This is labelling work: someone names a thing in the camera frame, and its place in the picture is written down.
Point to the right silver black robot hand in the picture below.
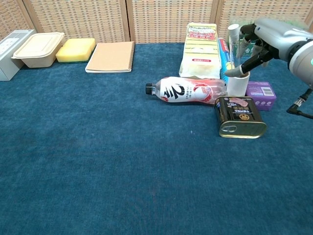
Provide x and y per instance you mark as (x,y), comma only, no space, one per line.
(274,39)

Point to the glass test tube white cap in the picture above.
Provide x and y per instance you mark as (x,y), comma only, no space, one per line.
(233,31)

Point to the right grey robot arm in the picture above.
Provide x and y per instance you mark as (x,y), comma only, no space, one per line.
(304,58)

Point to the clear box green tea bags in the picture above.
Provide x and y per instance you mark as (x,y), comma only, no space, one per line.
(247,50)

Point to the blue cling film box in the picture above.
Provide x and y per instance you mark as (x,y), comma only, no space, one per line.
(225,63)

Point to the small purple box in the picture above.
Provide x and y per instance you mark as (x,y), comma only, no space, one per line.
(262,94)

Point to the white paper roll cardboard core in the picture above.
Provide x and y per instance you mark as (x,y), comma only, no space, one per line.
(237,86)

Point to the yellow snack bag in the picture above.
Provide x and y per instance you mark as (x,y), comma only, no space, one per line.
(200,54)

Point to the black gold luncheon meat can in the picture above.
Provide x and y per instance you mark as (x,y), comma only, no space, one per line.
(240,115)

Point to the plastic bottle pink white label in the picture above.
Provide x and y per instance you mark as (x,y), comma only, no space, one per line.
(181,91)

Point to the kraft spiral notebook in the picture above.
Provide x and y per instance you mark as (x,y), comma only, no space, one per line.
(111,57)

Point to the yellow sponge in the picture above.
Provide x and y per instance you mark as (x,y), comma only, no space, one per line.
(84,41)
(73,55)

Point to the woven bamboo folding screen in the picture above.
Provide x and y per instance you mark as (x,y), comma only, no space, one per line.
(80,19)

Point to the blue table cloth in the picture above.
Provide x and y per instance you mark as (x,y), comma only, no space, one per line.
(110,159)

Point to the beige lidded food container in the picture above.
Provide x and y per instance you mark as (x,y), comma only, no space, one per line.
(38,49)

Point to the grey white power strip box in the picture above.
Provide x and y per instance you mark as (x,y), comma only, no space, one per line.
(6,49)

